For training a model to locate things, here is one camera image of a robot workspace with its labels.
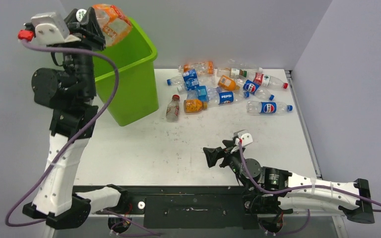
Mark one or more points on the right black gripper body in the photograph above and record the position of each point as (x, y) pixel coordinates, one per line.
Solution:
(234, 159)

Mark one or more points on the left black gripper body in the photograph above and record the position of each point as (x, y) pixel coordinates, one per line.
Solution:
(85, 42)

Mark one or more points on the crushed orange label bottle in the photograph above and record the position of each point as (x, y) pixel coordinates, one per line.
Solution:
(113, 22)

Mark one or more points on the pepsi bottle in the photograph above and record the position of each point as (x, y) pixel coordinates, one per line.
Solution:
(254, 89)
(219, 98)
(267, 108)

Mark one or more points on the green plastic bin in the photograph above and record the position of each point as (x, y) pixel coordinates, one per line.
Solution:
(136, 96)

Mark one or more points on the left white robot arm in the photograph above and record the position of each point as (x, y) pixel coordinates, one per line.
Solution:
(69, 90)

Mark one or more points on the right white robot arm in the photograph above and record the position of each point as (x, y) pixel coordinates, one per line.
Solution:
(277, 191)

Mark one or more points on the small orange juice bottle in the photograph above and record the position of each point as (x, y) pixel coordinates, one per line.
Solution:
(194, 106)

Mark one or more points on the small red-cap bottle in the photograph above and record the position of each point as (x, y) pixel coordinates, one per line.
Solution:
(173, 109)

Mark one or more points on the crushed blue label bottle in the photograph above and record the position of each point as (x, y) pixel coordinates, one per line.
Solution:
(203, 93)

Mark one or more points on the orange bottle barcode label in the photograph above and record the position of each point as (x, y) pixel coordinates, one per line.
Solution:
(227, 83)

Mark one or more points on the blue label clear bottle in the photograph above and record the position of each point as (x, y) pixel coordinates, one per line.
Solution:
(190, 80)

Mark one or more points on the green-red label bottle rear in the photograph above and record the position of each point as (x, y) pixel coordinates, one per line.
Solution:
(235, 73)

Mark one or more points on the red label bottle rear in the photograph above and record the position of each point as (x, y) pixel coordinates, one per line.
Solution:
(268, 81)

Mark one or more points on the orange label bottle rear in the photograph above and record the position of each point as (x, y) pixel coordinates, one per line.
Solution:
(202, 68)

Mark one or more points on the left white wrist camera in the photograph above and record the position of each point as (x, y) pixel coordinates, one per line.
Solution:
(48, 28)

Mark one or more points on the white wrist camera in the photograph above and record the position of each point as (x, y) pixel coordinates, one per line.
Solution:
(48, 28)
(242, 138)

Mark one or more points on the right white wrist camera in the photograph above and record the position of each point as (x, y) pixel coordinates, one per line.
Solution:
(242, 138)

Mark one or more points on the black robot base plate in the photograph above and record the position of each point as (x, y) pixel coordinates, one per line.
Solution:
(198, 207)

